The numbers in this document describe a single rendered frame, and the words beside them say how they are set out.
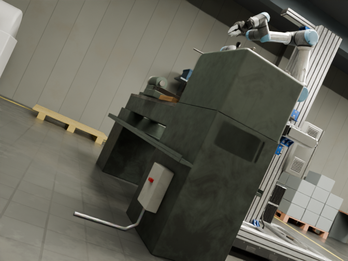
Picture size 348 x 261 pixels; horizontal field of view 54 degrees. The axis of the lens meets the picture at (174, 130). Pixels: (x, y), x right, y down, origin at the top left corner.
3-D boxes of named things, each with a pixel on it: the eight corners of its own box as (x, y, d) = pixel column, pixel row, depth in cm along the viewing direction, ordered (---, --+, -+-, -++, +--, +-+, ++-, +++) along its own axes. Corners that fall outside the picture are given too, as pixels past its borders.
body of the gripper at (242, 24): (235, 37, 233) (248, 31, 238) (242, 32, 225) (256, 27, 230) (231, 27, 233) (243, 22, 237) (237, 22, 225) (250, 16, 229)
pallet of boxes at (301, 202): (300, 223, 789) (321, 178, 791) (325, 238, 711) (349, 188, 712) (260, 206, 753) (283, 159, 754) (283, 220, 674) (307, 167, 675)
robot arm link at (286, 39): (295, 32, 273) (245, 27, 254) (306, 31, 263) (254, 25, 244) (294, 47, 275) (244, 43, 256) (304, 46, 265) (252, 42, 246)
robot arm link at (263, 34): (263, 40, 249) (260, 25, 246) (274, 38, 239) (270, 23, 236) (255, 43, 247) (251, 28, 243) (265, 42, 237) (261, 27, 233)
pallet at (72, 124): (102, 139, 635) (105, 133, 636) (107, 147, 548) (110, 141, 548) (33, 110, 595) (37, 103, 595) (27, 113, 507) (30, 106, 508)
